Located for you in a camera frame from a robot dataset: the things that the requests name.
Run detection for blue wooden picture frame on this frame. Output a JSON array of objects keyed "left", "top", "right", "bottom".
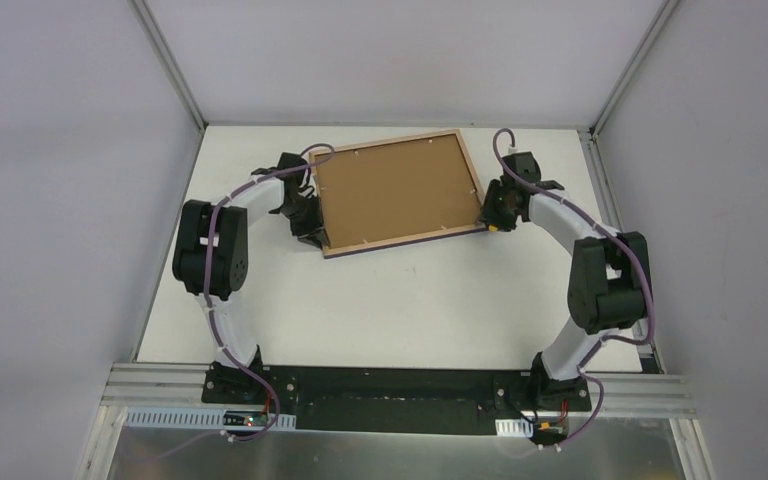
[{"left": 309, "top": 129, "right": 485, "bottom": 258}]

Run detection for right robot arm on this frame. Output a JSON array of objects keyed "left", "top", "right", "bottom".
[{"left": 478, "top": 152, "right": 652, "bottom": 410}]

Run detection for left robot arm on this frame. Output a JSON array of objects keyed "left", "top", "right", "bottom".
[{"left": 172, "top": 143, "right": 334, "bottom": 405}]

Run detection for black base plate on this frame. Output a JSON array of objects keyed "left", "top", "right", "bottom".
[{"left": 201, "top": 362, "right": 591, "bottom": 436}]

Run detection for right white cable duct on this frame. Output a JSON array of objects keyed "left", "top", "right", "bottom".
[{"left": 494, "top": 418, "right": 534, "bottom": 438}]

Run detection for white cable duct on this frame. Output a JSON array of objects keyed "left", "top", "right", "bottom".
[
  {"left": 494, "top": 418, "right": 534, "bottom": 438},
  {"left": 124, "top": 407, "right": 274, "bottom": 432}
]

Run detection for left white cable duct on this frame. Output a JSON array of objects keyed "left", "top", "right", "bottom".
[{"left": 124, "top": 407, "right": 274, "bottom": 432}]

